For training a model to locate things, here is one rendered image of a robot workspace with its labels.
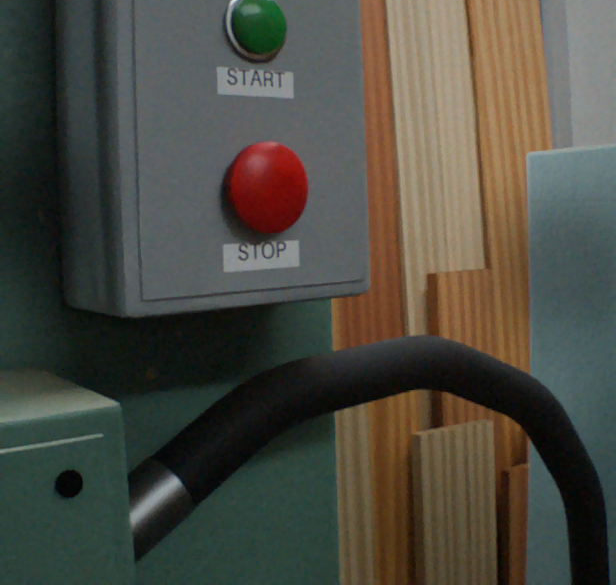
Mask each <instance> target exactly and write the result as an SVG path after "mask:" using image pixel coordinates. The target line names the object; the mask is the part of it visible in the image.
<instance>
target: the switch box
mask: <svg viewBox="0 0 616 585"><path fill-rule="evenodd" d="M231 1H232V0H55V26H56V102H57V144H58V177H59V204H60V228H61V250H62V270H63V288H64V299H65V301H66V303H67V305H68V306H71V307H74V308H78V309H83V310H87V311H92V312H97V313H102V314H106V315H111V316H116V317H121V318H126V319H131V320H134V319H144V318H153V317H163V316H172V315H182V314H191V313H201V312H210V311H220V310H229V309H239V308H248V307H257V306H267V305H276V304H286V303H295V302H304V301H313V300H323V299H332V298H341V297H350V296H360V295H362V294H363V293H365V292H367V291H368V290H369V287H370V262H369V229H368V198H367V169H366V141H365V114H364V88H363V63H362V38H361V14H360V0H275V1H276V2H277V3H278V4H279V6H280V7H281V9H282V11H283V13H284V15H285V18H286V22H287V37H286V41H285V44H284V46H283V48H282V49H281V50H280V52H279V53H278V54H277V55H275V56H274V57H272V58H270V59H267V60H263V61H253V60H249V59H247V58H244V57H243V56H241V55H240V54H238V53H237V52H236V51H235V50H234V49H233V47H232V46H231V44H230V43H229V41H228V39H227V36H226V33H225V28H224V16H225V12H226V9H227V7H228V5H229V3H230V2H231ZM217 67H225V68H239V69H252V70H265V71H278V72H290V73H293V94H294V98H279V97H262V96H244V95H225V94H218V81H217ZM262 142H276V143H279V144H282V145H284V146H286V147H288V148H289V149H291V150H292V151H293V152H294V153H295V154H296V155H297V156H298V158H299V159H300V160H301V162H302V164H303V166H304V168H305V171H306V174H307V178H308V186H309V190H308V199H307V203H306V207H305V209H304V211H303V213H302V215H301V217H300V218H299V219H298V221H297V222H296V223H295V224H294V225H292V226H291V227H290V228H288V229H286V230H285V231H282V232H279V233H258V232H255V231H252V230H250V229H248V228H247V227H245V226H244V225H243V224H242V223H240V222H239V221H238V219H237V218H236V217H235V215H234V214H233V212H232V210H231V208H230V205H229V203H228V198H227V192H226V180H227V175H228V171H229V168H230V166H231V164H232V162H233V160H234V159H235V157H236V156H237V155H238V154H239V153H240V152H241V151H242V150H243V149H245V148H246V147H248V146H250V145H253V144H256V143H262ZM295 240H299V266H298V267H285V268H272V269H260V270H247V271H234V272H224V258H223V245H225V244H242V243H259V242H277V241H295Z"/></svg>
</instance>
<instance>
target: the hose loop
mask: <svg viewBox="0 0 616 585"><path fill-rule="evenodd" d="M414 390H436V391H441V392H446V393H449V394H452V395H454V396H457V397H460V398H462V399H465V400H467V401H470V402H473V403H475V404H478V405H480V406H483V407H485V408H488V409H491V410H493V411H496V412H498V413H501V414H503V415H505V416H507V417H509V418H511V419H512V420H513V421H515V422H516V423H517V424H518V425H520V427H521V428H522V429H523V430H524V431H525V433H526V434H527V436H528V437H529V439H530V441H531V443H532V444H533V446H534V448H535V449H536V451H537V453H538V454H539V456H540V458H541V460H542V461H543V463H544V465H545V466H546V468H547V470H548V472H549V473H550V475H551V477H552V479H553V480H554V482H555V484H556V486H557V488H558V490H559V493H560V495H561V498H562V501H563V505H564V510H565V515H566V524H567V535H568V547H569V560H570V573H571V585H610V567H609V548H608V530H607V516H606V506H605V500H604V495H603V490H602V486H601V483H600V479H599V476H598V473H597V471H596V469H595V466H594V464H593V462H592V460H591V458H590V456H589V454H588V452H587V450H586V448H585V446H584V445H583V443H582V441H581V439H580V437H579V435H578V433H577V431H576V429H575V427H574V425H573V424H572V422H571V420H570V418H569V416H568V414H567V413H566V411H565V409H564V408H563V406H562V404H561V403H560V402H559V401H558V399H557V398H556V397H555V396H554V394H553V393H552V392H551V391H550V390H549V389H548V388H547V387H546V386H545V385H544V384H542V383H541V382H540V381H539V380H538V379H536V378H535V377H533V376H531V375H530V374H528V373H526V372H524V371H522V370H520V369H518V368H516V367H514V366H512V365H509V364H507V363H505V362H503V361H501V360H499V359H497V358H494V357H492V356H490V355H488V354H486V353H484V352H482V351H479V350H477V349H475V348H473V347H470V346H468V345H466V344H464V343H460V342H457V341H454V340H450V339H447V338H443V337H438V336H428V335H415V336H403V337H398V338H393V339H388V340H383V341H379V342H374V343H369V344H365V345H360V346H355V347H350V348H346V349H341V350H336V351H332V352H327V353H322V354H317V355H313V356H309V357H305V358H301V359H297V360H294V361H290V362H286V363H283V364H280V365H278V366H275V367H273V368H271V369H268V370H266V371H263V372H261V373H259V374H257V375H255V376H254V377H252V378H250V379H248V380H247V381H245V382H243V383H241V384H240V385H238V386H236V387H235V388H234V389H232V390H231V391H230V392H228V393H227V394H226V395H224V396H223V397H222V398H220V399H219V400H218V401H216V402H215V403H214V404H213V405H211V406H210V407H209V408H208V409H207V410H206V411H204V412H203V413H202V414H201V415H200V416H198V417H197V418H196V419H195V420H194V421H193V422H191V423H190V424H189V425H188V426H187V427H185V428H184V429H183V430H182V431H181V432H180V433H178V434H177V435H176V436H175V437H174V438H173V439H171V440H170V441H169V442H168V443H167V444H165V445H164V446H163V447H162V448H161V449H160V450H158V451H157V452H156V453H155V454H154V455H152V456H151V457H148V458H146V459H145V460H144V461H143V462H142V463H140V464H139V465H138V466H137V467H136V468H134V469H133V470H132V471H131V472H130V473H129V474H127V482H128V494H129V505H130V517H131V528H132V539H133V550H134V561H135V564H136V563H137V562H138V561H139V560H140V559H142V558H143V557H144V556H145V555H146V554H147V553H148V552H149V551H151V550H152V549H153V548H154V547H155V546H156V545H157V544H158V543H159V542H161V541H162V540H163V539H164V538H165V537H166V536H167V535H168V534H170V533H171V532H172V531H173V530H174V529H175V528H176V527H177V526H178V525H180V524H181V523H182V522H183V521H184V520H185V519H186V518H187V517H188V516H190V515H191V514H192V513H193V512H194V511H195V508H196V507H197V506H198V505H199V504H200V503H201V502H202V501H204V500H205V499H206V498H207V497H208V496H209V495H210V494H211V493H212V492H213V491H215V490H216V489H217V488H218V487H219V486H220V485H221V484H222V483H223V482H225V481H226V480H227V479H228V478H229V477H230V476H231V475H232V474H233V473H234V472H236V471H237V470H238V469H239V468H240V467H241V466H242V465H243V464H244V463H246V462H247V461H248V460H249V459H250V458H251V457H252V456H253V455H254V454H255V453H257V452H258V451H259V450H260V449H262V448H263V447H264V446H265V445H267V444H268V443H269V442H270V441H271V440H273V439H274V438H276V437H277V436H279V435H280V434H282V433H284V432H285V431H287V430H288V429H290V428H292V427H294V426H296V425H298V424H300V423H302V422H305V421H307V420H309V419H312V418H315V417H318V416H322V415H325V414H328V413H332V412H336V411H339V410H343V409H347V408H350V407H354V406H358V405H361V404H365V403H369V402H372V401H376V400H380V399H383V398H387V397H391V396H394V395H398V394H402V393H405V392H409V391H414Z"/></svg>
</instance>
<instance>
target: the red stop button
mask: <svg viewBox="0 0 616 585"><path fill-rule="evenodd" d="M308 190H309V186H308V178H307V174H306V171H305V168H304V166H303V164H302V162H301V160H300V159H299V158H298V156H297V155H296V154H295V153H294V152H293V151H292V150H291V149H289V148H288V147H286V146H284V145H282V144H279V143H276V142H262V143H256V144H253V145H250V146H248V147H246V148H245V149H243V150H242V151H241V152H240V153H239V154H238V155H237V156H236V157H235V159H234V160H233V162H232V164H231V166H230V168H229V171H228V175H227V180H226V192H227V198H228V203H229V205H230V208H231V210H232V212H233V214H234V215H235V217H236V218H237V219H238V221H239V222H240V223H242V224H243V225H244V226H245V227H247V228H248V229H250V230H252V231H255V232H258V233H279V232H282V231H285V230H286V229H288V228H290V227H291V226H292V225H294V224H295V223H296V222H297V221H298V219H299V218H300V217H301V215H302V213H303V211H304V209H305V207H306V203H307V199H308Z"/></svg>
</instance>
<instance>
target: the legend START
mask: <svg viewBox="0 0 616 585"><path fill-rule="evenodd" d="M217 81H218V94H225V95H244V96H262V97H279V98H294V94H293V73H290V72H278V71H265V70H252V69H239V68H225V67H217Z"/></svg>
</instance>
